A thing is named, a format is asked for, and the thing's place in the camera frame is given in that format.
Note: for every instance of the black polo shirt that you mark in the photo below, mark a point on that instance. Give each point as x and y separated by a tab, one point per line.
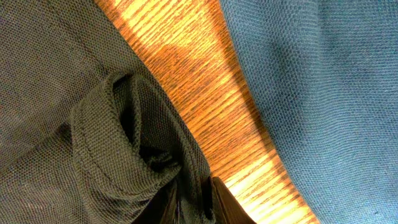
87	133

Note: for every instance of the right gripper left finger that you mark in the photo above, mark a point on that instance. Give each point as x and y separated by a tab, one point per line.
162	209

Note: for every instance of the blue polo shirt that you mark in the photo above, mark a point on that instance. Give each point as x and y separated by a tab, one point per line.
323	75

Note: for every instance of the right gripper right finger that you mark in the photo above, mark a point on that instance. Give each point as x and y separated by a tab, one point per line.
226	208

